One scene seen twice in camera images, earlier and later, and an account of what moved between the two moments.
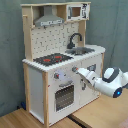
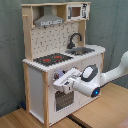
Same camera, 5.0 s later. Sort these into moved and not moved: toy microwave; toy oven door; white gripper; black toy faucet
Moved: white gripper
Not moved: black toy faucet; toy microwave; toy oven door
